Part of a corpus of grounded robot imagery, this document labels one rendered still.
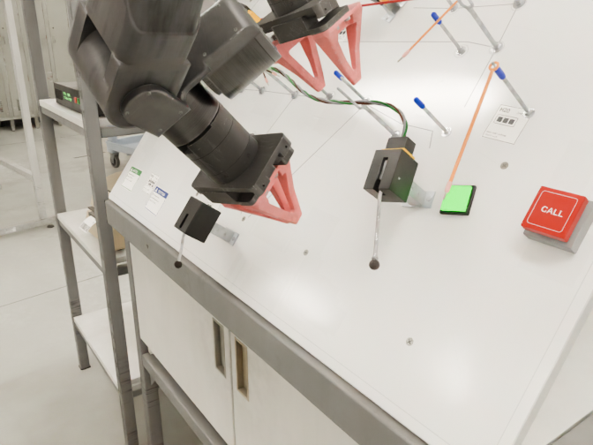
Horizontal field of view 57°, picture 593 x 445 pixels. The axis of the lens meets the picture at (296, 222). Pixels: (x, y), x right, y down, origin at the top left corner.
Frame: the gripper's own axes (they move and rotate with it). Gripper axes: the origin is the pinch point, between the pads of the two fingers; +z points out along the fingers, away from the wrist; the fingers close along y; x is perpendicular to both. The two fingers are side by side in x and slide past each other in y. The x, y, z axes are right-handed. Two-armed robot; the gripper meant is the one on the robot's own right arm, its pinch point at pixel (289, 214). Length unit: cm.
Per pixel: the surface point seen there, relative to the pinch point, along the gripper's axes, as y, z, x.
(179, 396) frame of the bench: 77, 57, 22
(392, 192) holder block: -2.1, 10.7, -10.7
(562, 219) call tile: -20.8, 15.1, -11.2
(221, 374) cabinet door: 46, 41, 14
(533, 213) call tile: -17.7, 15.0, -11.7
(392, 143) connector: 0.4, 9.4, -17.6
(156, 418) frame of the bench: 105, 75, 31
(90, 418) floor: 141, 77, 43
